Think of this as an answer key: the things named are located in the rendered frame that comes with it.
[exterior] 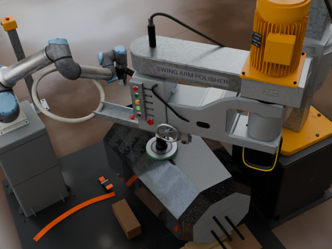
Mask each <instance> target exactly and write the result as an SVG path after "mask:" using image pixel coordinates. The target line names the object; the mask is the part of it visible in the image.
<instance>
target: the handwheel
mask: <svg viewBox="0 0 332 249"><path fill-rule="evenodd" d="M162 126H167V127H168V129H165V130H164V129H163V128H161V127H162ZM171 129H172V131H171ZM159 130H161V131H163V132H164V136H165V137H166V138H164V137H163V136H161V134H160V133H159ZM156 133H157V135H158V137H159V138H160V139H162V140H163V141H166V142H176V141H177V140H178V139H179V132H178V131H177V129H176V128H175V127H173V126H172V125H170V124H159V125H158V126H157V127H156ZM172 133H176V138H175V139H172V140H170V139H169V137H170V135H171V134H172Z"/></svg>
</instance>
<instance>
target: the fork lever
mask: <svg viewBox="0 0 332 249"><path fill-rule="evenodd" d="M101 103H102V104H103V105H104V106H103V108H102V110H101V111H100V112H97V111H93V113H94V114H95V115H96V116H95V118H99V119H103V120H107V121H111V122H114V123H118V124H122V125H126V126H130V127H134V128H137V129H141V128H139V125H138V120H137V119H134V120H132V119H131V118H130V116H131V115H133V108H130V107H126V106H122V105H118V104H114V103H110V102H106V101H101ZM141 130H145V129H141ZM145 131H149V130H145ZM149 132H153V131H149ZM153 133H156V132H153ZM170 137H172V138H176V133H172V134H171V135H170ZM179 140H181V133H179ZM191 140H192V136H190V134H189V142H190V143H191ZM182 143H183V144H186V141H185V140H182Z"/></svg>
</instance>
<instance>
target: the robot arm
mask: <svg viewBox="0 0 332 249"><path fill-rule="evenodd" d="M48 44H49V45H47V46H46V47H44V48H42V49H41V50H39V51H37V52H35V53H33V54H31V55H30V56H28V57H26V58H24V59H22V60H20V61H18V62H17V63H15V64H13V65H11V66H9V67H6V66H3V65H0V122H1V123H11V122H13V121H15V120H16V119H17V118H18V116H19V113H20V107H19V105H18V103H17V99H16V98H15V95H14V91H13V88H12V87H14V86H15V85H16V83H17V81H19V80H21V79H23V78H25V77H27V76H29V75H31V74H33V73H35V72H37V71H39V70H41V69H43V68H45V67H47V66H49V65H51V64H52V63H54V64H55V67H56V69H57V70H58V71H59V73H60V74H61V75H62V76H63V77H65V78H67V79H69V80H76V79H78V78H81V79H95V80H106V82H107V83H111V82H114V81H117V80H120V82H119V84H121V85H124V87H126V83H127V74H128V75H129V76H131V77H132V75H133V74H134V73H135V71H133V70H131V69H129V68H127V51H126V48H125V47H124V46H122V45H117V46H115V48H114V49H112V50H108V51H104V52H100V53H98V62H99V65H102V68H99V67H91V66H83V65H79V64H78V63H76V62H74V60H73V58H72V55H71V51H70V48H69V44H68V42H67V40H66V39H65V38H55V39H50V40H49V41H48ZM113 62H116V66H114V63H113Z"/></svg>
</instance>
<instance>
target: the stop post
mask: <svg viewBox="0 0 332 249"><path fill-rule="evenodd" d="M8 17H9V19H8V20H5V17H4V18H0V21H1V23H2V26H3V29H4V30H5V31H7V33H8V36H9V39H10V42H11V45H12V47H13V50H14V53H15V56H16V58H17V61H20V60H22V59H24V58H26V57H25V54H24V51H23V48H22V45H21V42H20V39H19V37H18V34H17V31H16V28H18V26H17V23H16V20H15V19H14V17H13V15H11V16H8ZM24 81H25V84H26V86H27V89H28V92H29V95H30V98H31V100H32V103H31V106H32V107H33V109H34V110H35V112H36V113H37V114H39V113H42V112H41V111H40V110H39V108H38V107H37V106H36V105H35V103H34V101H33V98H32V85H33V82H34V80H33V77H32V75H29V76H27V77H25V78H24ZM36 92H37V91H36ZM37 98H38V100H39V102H40V103H41V105H42V106H43V107H44V108H45V109H46V110H50V108H49V106H48V104H47V103H46V101H45V99H43V100H40V98H39V95H38V92H37Z"/></svg>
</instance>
